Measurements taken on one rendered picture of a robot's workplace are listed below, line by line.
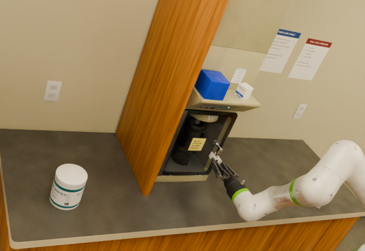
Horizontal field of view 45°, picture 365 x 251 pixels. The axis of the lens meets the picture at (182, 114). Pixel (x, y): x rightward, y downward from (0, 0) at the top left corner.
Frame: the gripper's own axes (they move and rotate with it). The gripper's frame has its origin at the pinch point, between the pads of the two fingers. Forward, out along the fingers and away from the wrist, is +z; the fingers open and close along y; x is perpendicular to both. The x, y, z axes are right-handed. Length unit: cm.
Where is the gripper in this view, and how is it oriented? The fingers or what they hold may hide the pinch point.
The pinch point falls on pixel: (215, 158)
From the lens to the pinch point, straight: 219.5
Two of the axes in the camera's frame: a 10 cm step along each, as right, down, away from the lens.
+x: -4.4, 8.0, 4.1
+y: -8.1, -1.6, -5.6
